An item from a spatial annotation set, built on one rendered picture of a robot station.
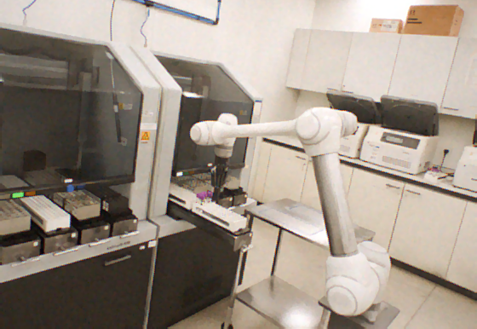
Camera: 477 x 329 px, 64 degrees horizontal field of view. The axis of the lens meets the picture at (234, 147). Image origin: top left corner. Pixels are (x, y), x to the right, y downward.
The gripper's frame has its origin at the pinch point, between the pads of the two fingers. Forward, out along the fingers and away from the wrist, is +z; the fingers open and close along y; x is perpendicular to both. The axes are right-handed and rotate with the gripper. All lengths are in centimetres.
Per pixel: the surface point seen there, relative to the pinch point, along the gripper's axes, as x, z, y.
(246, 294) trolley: -7, 66, 33
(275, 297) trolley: -20, 66, 46
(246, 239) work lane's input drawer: -21.9, 16.6, 2.3
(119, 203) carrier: 25.6, 7.9, -39.8
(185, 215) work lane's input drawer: 13.6, 15.7, -6.7
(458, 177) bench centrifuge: -70, -6, 230
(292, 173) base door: 89, 37, 229
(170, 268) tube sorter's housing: 18, 49, -7
